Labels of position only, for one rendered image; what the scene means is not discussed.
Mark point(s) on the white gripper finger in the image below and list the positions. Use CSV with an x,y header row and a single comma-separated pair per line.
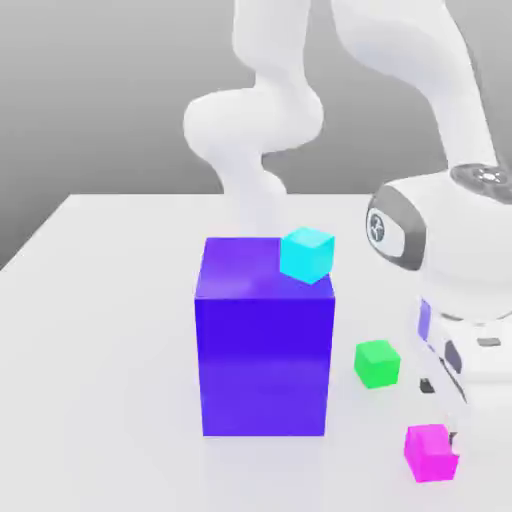
x,y
453,430

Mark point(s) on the small cyan cube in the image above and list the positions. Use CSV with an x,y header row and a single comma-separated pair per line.
x,y
306,256

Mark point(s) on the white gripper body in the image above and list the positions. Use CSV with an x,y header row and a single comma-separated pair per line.
x,y
442,400

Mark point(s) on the small green cube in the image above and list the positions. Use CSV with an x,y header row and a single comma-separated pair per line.
x,y
376,364

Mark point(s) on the small magenta cube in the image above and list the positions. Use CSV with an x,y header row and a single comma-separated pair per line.
x,y
428,454

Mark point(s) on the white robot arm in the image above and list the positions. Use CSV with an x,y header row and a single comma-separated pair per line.
x,y
256,120

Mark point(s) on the large purple box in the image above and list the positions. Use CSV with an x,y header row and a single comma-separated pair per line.
x,y
262,360

